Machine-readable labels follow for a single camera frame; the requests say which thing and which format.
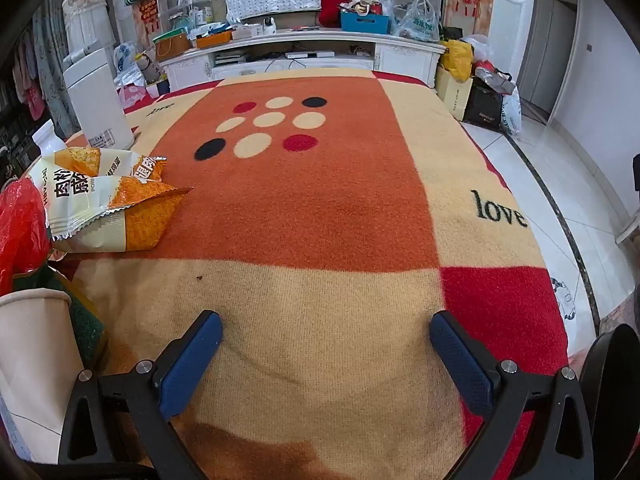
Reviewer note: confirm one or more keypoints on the white security camera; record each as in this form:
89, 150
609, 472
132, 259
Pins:
270, 25

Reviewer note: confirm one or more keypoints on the blue plastic basket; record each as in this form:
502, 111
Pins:
365, 23

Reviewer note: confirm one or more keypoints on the white set-top box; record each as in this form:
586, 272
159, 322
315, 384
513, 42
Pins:
307, 54

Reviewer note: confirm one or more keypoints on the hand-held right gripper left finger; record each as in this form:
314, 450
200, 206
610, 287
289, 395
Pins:
192, 360

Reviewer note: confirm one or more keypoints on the white television cabinet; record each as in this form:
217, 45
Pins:
400, 57

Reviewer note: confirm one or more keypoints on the white pill bottle pink label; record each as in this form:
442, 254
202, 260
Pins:
46, 137

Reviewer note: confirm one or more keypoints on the white orange snack packet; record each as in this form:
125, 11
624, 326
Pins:
85, 200

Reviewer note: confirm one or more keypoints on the pink hanging clothes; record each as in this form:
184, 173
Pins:
27, 85

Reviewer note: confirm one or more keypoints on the tall white container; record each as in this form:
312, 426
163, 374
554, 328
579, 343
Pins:
95, 105

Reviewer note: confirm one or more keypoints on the beige paper bag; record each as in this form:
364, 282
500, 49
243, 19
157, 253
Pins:
452, 97

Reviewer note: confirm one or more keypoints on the small red hanging decoration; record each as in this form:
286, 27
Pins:
149, 15

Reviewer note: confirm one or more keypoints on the cloth covered air conditioner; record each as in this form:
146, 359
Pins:
87, 20

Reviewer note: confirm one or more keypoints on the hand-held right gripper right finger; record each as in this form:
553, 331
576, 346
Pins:
462, 365

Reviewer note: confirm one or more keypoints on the orange box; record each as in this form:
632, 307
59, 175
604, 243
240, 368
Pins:
215, 40

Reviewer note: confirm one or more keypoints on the grey patterned curtain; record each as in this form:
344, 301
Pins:
50, 60

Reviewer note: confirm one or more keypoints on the orange red printed blanket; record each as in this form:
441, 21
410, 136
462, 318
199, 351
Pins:
310, 210

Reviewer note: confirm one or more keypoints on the white green plastic bag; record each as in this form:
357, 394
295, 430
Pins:
417, 22

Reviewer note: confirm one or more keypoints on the green scouring sponge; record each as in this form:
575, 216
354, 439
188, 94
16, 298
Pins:
82, 320

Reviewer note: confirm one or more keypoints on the beige paper cup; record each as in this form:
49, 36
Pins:
35, 360

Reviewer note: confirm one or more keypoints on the red plastic bag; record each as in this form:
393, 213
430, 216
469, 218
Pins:
20, 230

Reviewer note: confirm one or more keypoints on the black paper bag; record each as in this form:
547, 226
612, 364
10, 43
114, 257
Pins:
482, 107

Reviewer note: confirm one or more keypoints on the yellow plastic bag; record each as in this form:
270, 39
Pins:
457, 57

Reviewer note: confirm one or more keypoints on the brown paper bag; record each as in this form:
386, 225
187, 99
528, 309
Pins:
172, 47

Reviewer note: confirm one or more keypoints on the black trash bin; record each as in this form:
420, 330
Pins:
612, 375

